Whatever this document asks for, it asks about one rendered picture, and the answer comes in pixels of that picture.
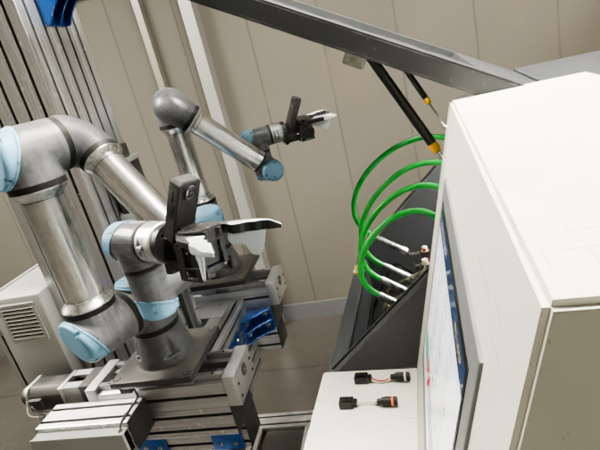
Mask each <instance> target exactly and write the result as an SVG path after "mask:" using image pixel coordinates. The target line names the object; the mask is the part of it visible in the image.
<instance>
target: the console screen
mask: <svg viewBox="0 0 600 450"><path fill-rule="evenodd" d="M483 364H484V361H483V355H482V351H481V347H480V342H479V334H478V330H477V325H476V321H475V316H474V311H473V307H472V302H471V294H470V290H469V285H468V281H467V277H466V272H465V268H464V263H463V255H462V250H461V246H460V241H459V237H458V232H457V228H456V223H455V218H454V211H453V206H452V202H451V197H450V193H449V188H448V184H447V179H445V180H444V187H443V195H442V202H441V209H440V216H439V224H438V231H437V244H436V252H435V259H434V266H433V273H432V281H431V288H430V295H429V309H428V316H427V323H426V330H425V338H424V345H423V352H422V381H423V428H424V450H468V446H469V442H470V436H471V428H472V423H473V418H474V413H475V408H476V403H477V399H478V393H479V384H480V380H481V375H482V370H483Z"/></svg>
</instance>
